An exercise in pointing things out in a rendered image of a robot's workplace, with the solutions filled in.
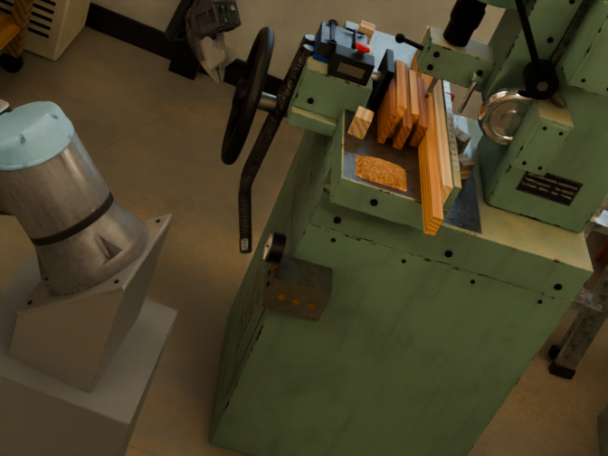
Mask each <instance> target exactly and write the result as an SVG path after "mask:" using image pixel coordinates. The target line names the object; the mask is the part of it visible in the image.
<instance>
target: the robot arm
mask: <svg viewBox="0 0 608 456"><path fill-rule="evenodd" d="M235 9H236V10H235ZM236 12H237V13H236ZM237 15H238V17H237ZM238 19H239V20H238ZM240 25H242V21H241V17H240V14H239V10H238V6H237V3H236V0H181V2H180V3H179V5H178V7H177V9H176V11H175V13H174V15H173V17H172V19H171V21H170V23H169V25H168V27H167V28H166V30H165V33H164V35H165V37H166V38H167V39H168V41H170V42H172V41H183V40H185V39H186V37H187V38H188V42H189V45H190V47H191V49H192V51H193V53H194V54H195V57H196V59H197V60H198V61H199V62H200V63H201V64H202V66H203V67H204V69H205V70H206V71H207V73H208V74H209V75H210V76H211V77H212V79H213V80H214V81H215V82H216V83H218V84H219V83H223V78H224V73H225V67H226V66H228V65H229V64H230V63H231V62H233V61H234V60H235V59H236V58H237V51H236V50H235V49H234V48H230V47H228V46H227V44H226V41H225V39H224V34H223V32H226V33H228V32H230V31H232V30H235V28H236V27H239V26H240ZM0 215H15V217H16V218H17V220H18V221H19V223H20V224H21V225H22V227H23V228H24V230H25V232H26V233H27V235H28V237H29V238H30V240H31V241H32V243H33V245H34V247H35V251H36V256H37V261H38V265H39V271H40V275H41V279H42V282H43V284H44V286H45V287H46V289H47V290H48V291H49V292H50V293H51V294H53V295H58V296H63V295H70V294H74V293H78V292H81V291H84V290H87V289H89V288H92V287H94V286H96V285H98V284H100V283H102V282H103V281H105V280H107V279H109V278H111V277H112V276H114V275H115V274H117V273H118V272H120V271H122V270H123V269H124V268H126V267H127V266H128V265H129V264H130V263H131V262H133V261H134V260H135V259H136V258H137V257H138V256H139V254H140V253H141V252H142V251H143V250H144V248H145V247H146V245H147V242H148V238H149V234H148V231H147V229H146V227H145V225H144V224H143V223H142V222H141V221H140V220H139V219H138V218H137V217H136V216H135V215H134V214H133V213H131V212H130V211H129V210H128V209H126V208H125V207H124V206H123V205H121V204H120V203H119V202H117V201H116V199H115V198H114V196H113V195H112V193H111V192H110V190H109V188H108V186H107V185H106V183H105V181H104V179H103V178H102V176H101V174H100V172H99V170H98V168H97V167H96V166H95V164H94V162H93V161H92V159H91V157H90V155H89V153H88V151H87V150H86V148H85V146H83V144H82V142H81V140H80V138H79V136H78V135H77V133H76V131H75V129H74V128H73V125H72V123H71V121H70V120H69V119H68V118H67V117H66V116H65V115H64V113H63V112H62V110H61V108H60V107H59V106H58V105H56V104H55V103H53V102H50V101H36V102H32V103H28V104H25V105H23V106H20V107H17V108H15V109H14V110H13V111H12V110H11V107H10V105H9V103H8V102H6V101H4V100H0Z"/></svg>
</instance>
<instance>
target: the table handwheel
mask: <svg viewBox="0 0 608 456"><path fill-rule="evenodd" d="M273 45H274V32H273V30H272V29H271V28H270V27H263V28H261V29H260V31H259V32H258V34H257V36H256V38H255V40H254V42H253V45H252V48H251V50H250V53H249V56H248V58H247V62H248V65H247V68H246V70H243V72H242V77H241V79H240V80H239V81H238V83H237V86H236V89H235V92H234V94H233V101H232V108H231V112H230V116H229V118H228V122H227V126H226V130H225V133H224V137H223V145H222V152H221V159H222V161H223V162H224V163H225V164H226V165H231V164H233V163H234V162H235V161H236V159H237V158H238V156H239V155H240V153H241V151H242V148H243V146H244V143H245V141H246V138H247V136H248V134H249V131H250V128H251V125H252V122H253V119H254V116H255V113H256V110H257V109H261V110H264V111H267V112H270V113H273V111H274V108H275V106H276V105H277V102H278V100H279V98H278V97H277V96H274V95H271V94H269V93H265V92H262V90H263V87H264V83H265V81H266V77H267V73H268V69H269V66H270V62H271V56H272V51H273Z"/></svg>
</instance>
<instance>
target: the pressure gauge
mask: <svg viewBox="0 0 608 456"><path fill-rule="evenodd" d="M267 244H268V245H269V247H266V246H267ZM285 244H286V235H285V234H281V233H276V232H274V231H271V232H270V234H269V236H268V238H267V241H266V243H265V246H264V250H263V254H262V261H266V262H268V263H271V266H270V268H271V270H273V271H274V269H275V268H278V267H279V266H280V263H281V260H282V258H281V257H282V254H283V252H284V248H285Z"/></svg>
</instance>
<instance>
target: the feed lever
mask: <svg viewBox="0 0 608 456"><path fill-rule="evenodd" d="M515 3H516V7H517V10H518V15H519V19H520V22H521V25H522V29H523V32H524V35H525V39H526V42H527V47H528V51H529V54H530V58H531V62H530V63H529V64H528V65H527V66H526V67H525V69H524V70H523V80H524V83H525V87H526V91H527V94H528V95H529V96H530V97H531V98H533V99H536V100H545V99H548V98H551V99H552V100H553V101H554V102H555V103H556V105H557V106H558V107H559V108H561V109H563V108H565V107H566V101H565V100H564V99H563V97H562V96H561V95H560V94H559V93H558V92H557V90H558V87H559V80H558V78H557V74H556V68H555V66H554V64H553V63H552V62H550V61H548V60H544V59H539V57H538V54H537V48H536V45H535V41H534V37H533V34H532V31H531V27H530V24H529V21H528V17H527V11H526V8H525V5H524V1H523V0H515Z"/></svg>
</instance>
